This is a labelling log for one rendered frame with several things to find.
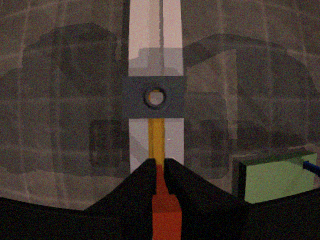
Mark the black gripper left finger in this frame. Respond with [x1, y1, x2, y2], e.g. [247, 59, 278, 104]
[0, 159, 157, 240]

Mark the green tray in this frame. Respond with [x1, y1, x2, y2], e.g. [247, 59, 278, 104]
[237, 149, 317, 204]

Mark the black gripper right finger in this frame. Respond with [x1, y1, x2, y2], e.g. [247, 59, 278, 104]
[163, 159, 320, 240]

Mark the dark blue pin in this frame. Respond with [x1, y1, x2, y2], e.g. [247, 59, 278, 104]
[303, 161, 320, 177]

